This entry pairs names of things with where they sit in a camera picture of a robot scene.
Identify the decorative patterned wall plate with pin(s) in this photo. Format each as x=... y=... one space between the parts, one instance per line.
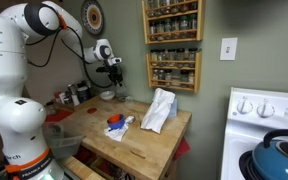
x=92 y=16

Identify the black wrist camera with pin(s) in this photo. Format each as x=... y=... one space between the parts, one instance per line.
x=102 y=69

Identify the dark jar white lid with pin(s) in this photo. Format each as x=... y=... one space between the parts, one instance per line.
x=83 y=93

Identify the silver metal utensil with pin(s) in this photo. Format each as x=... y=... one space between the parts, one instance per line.
x=130 y=119

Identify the large white towel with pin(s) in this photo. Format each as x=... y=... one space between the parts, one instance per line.
x=157 y=111

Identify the small white crumpled cloth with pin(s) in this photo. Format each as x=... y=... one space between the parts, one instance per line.
x=116 y=134

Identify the tall steel grinder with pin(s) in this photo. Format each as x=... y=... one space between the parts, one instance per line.
x=74 y=99

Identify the white bowl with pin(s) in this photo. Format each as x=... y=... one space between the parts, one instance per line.
x=107 y=96

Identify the white kitchen stove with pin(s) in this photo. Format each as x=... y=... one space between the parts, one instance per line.
x=250 y=140

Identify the white stove knob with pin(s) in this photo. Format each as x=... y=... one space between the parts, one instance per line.
x=244 y=106
x=265 y=110

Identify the black stove burner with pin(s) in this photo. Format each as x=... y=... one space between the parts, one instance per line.
x=247 y=165

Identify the red silicone mat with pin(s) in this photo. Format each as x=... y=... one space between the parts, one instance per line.
x=59 y=115

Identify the orange lid spice jar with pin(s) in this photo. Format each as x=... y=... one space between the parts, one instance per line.
x=56 y=96

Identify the red hanging cloth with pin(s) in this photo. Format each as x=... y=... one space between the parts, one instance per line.
x=182 y=148

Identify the white light switch plate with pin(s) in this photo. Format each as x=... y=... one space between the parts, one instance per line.
x=228 y=49

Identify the wooden wall spice rack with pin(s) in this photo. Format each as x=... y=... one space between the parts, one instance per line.
x=197 y=71
x=200 y=20

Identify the clear plastic storage bin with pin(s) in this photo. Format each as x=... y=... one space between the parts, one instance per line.
x=64 y=143

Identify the clear plastic measuring cup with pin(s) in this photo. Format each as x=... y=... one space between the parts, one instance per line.
x=121 y=92

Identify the glass spice jar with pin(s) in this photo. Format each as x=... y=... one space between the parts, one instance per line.
x=162 y=55
x=171 y=54
x=184 y=23
x=192 y=54
x=193 y=22
x=154 y=55
x=176 y=25
x=180 y=54
x=160 y=28
x=152 y=28
x=168 y=26

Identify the white spice shaker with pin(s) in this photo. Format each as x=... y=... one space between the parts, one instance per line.
x=63 y=98

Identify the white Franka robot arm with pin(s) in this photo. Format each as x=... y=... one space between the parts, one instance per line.
x=4 y=66

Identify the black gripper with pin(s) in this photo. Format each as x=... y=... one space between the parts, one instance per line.
x=114 y=70

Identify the wooden spice tray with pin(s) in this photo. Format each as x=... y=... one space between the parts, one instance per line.
x=67 y=107

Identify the orange measuring cup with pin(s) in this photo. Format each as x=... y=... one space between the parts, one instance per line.
x=115 y=118

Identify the pale blue box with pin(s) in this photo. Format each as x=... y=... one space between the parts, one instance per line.
x=174 y=108

